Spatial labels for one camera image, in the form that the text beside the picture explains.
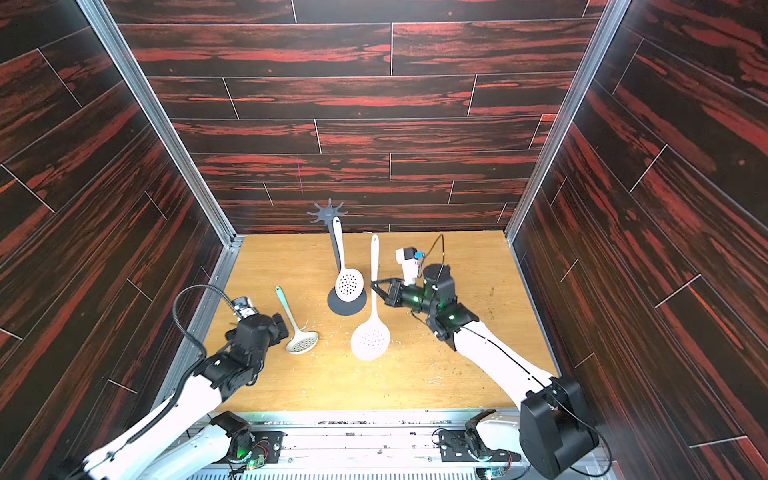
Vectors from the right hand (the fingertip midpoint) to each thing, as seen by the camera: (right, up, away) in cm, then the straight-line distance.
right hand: (377, 280), depth 76 cm
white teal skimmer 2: (-2, -14, -3) cm, 15 cm away
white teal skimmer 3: (-9, -2, +14) cm, 17 cm away
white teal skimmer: (-24, -20, +15) cm, 34 cm away
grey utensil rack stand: (-12, -8, +10) cm, 18 cm away
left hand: (-30, -12, +6) cm, 33 cm away
